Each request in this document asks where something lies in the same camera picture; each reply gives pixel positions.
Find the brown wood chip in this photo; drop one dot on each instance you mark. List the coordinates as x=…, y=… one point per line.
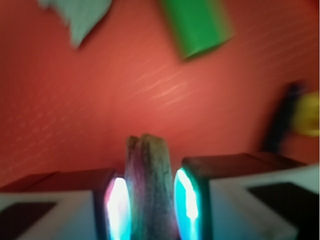
x=150, y=183

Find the red plastic tray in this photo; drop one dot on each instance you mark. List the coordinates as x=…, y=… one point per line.
x=64, y=109

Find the light blue cloth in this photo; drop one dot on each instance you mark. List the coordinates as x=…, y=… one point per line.
x=80, y=16

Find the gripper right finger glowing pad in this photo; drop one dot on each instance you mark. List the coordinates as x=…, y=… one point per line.
x=247, y=196

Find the green wooden block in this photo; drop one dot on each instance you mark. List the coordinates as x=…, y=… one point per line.
x=198, y=27

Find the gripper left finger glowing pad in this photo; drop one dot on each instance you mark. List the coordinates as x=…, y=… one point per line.
x=76, y=205

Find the yellow rubber duck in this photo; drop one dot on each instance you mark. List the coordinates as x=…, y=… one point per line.
x=306, y=119

